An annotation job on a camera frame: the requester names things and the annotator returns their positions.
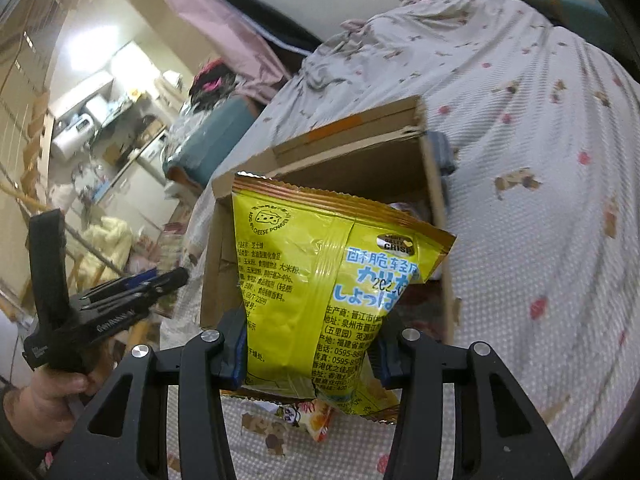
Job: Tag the yellow cheese chips bag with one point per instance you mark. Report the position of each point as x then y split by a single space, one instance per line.
319 271

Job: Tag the teal pillow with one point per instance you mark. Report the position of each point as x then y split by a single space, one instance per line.
588 20

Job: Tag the white water heater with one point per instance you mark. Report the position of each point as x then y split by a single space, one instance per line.
72 139

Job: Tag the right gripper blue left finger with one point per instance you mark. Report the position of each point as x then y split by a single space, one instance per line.
230 362

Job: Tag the orange cartoon snack bag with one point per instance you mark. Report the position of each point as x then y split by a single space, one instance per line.
313 416

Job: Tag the pink hanging cloth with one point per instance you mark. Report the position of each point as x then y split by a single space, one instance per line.
239 45

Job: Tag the white kitchen cabinet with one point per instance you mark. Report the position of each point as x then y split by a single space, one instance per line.
137 193

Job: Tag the person's left hand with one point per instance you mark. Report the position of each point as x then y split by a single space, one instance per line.
39 413

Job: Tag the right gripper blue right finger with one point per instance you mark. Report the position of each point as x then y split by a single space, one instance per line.
385 356

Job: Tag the teal folded blanket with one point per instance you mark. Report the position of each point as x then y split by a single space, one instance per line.
198 142

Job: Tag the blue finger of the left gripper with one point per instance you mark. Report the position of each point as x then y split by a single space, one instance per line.
116 287

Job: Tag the pile of clothes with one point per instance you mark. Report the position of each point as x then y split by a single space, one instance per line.
214 82

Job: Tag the yellow quilt bundle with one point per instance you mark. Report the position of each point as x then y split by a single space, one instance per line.
112 238

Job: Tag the brown cardboard box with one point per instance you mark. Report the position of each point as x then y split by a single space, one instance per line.
383 154

